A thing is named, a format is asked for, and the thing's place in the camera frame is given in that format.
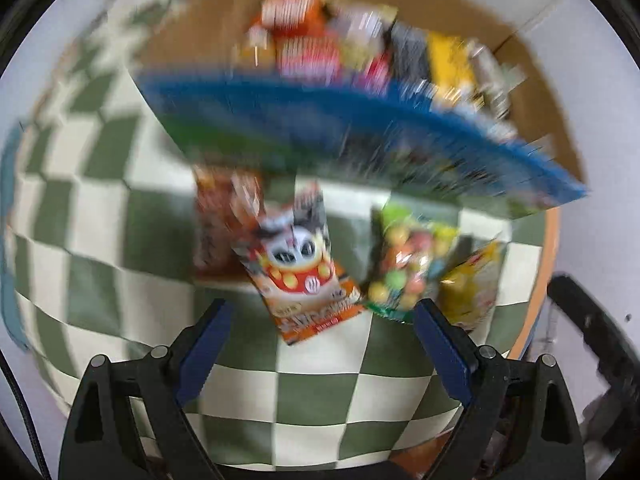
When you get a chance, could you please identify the printed blue cardboard box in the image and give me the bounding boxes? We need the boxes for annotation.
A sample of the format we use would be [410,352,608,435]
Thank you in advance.
[134,0,589,221]

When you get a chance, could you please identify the blue velvet cushion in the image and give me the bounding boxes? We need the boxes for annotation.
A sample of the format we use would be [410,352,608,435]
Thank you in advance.
[0,127,31,352]

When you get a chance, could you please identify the green white checkered mat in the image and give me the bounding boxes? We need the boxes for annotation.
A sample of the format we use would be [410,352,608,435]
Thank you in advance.
[0,0,561,474]

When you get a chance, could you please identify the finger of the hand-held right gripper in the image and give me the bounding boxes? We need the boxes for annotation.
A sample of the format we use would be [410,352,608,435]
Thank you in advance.
[547,272,640,391]

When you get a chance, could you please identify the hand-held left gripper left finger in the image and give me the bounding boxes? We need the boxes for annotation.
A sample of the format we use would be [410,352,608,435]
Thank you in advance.
[59,298,234,480]

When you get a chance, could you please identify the black cable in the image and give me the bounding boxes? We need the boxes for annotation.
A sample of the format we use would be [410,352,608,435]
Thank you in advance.
[0,352,52,480]

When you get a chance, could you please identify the clear yellow-green pastry packet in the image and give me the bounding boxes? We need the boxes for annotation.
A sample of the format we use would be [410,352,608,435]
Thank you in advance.
[330,4,397,67]

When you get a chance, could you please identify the red white snack packet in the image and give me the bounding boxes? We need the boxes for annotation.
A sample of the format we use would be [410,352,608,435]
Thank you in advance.
[275,35,347,87]

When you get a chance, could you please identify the colourful candy balls bag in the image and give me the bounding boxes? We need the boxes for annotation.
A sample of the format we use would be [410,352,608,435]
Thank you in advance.
[365,200,461,322]

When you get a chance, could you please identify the white wafer packet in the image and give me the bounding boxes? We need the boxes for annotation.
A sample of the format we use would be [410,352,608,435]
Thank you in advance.
[470,44,515,117]

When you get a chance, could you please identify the large yellow snack packet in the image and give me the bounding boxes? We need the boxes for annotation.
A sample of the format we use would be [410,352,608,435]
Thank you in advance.
[427,32,477,107]

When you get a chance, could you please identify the dark red snack packet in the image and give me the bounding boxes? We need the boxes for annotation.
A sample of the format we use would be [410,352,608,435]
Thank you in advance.
[192,165,264,281]

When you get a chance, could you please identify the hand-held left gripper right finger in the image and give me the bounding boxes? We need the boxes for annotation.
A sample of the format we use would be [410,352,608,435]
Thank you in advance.
[412,298,586,480]

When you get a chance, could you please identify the black snack packet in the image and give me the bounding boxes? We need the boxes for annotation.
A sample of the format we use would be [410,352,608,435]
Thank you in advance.
[390,22,432,87]

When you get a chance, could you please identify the tall orange panda snack packet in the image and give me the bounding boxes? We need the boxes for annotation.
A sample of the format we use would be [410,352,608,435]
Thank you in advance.
[232,182,364,346]

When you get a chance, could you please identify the wide orange panda snack packet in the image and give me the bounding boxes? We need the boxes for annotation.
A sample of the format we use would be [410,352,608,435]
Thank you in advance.
[249,0,337,42]

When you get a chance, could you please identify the yellow panda snack packet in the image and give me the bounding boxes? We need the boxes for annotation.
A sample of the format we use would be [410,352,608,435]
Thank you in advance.
[437,239,506,332]

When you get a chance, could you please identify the small red triangular packet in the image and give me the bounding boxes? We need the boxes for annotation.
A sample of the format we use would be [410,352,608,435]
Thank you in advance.
[360,52,394,94]

